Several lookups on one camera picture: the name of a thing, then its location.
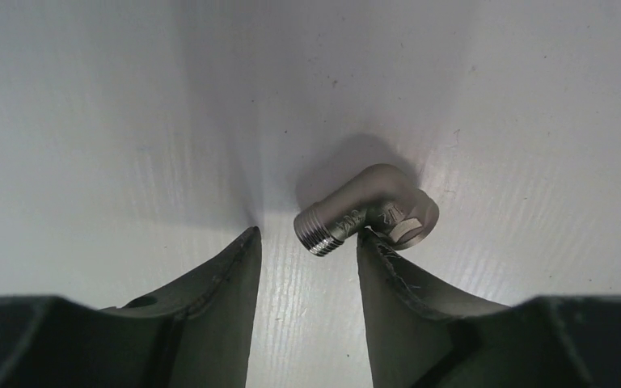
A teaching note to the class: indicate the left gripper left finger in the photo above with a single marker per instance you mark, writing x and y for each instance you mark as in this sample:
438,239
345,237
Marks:
195,331

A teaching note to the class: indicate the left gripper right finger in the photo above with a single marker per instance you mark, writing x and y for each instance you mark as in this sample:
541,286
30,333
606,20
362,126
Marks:
423,332

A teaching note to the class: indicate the steel elbow pipe fitting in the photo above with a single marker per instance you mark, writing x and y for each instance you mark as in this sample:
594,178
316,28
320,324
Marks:
381,198

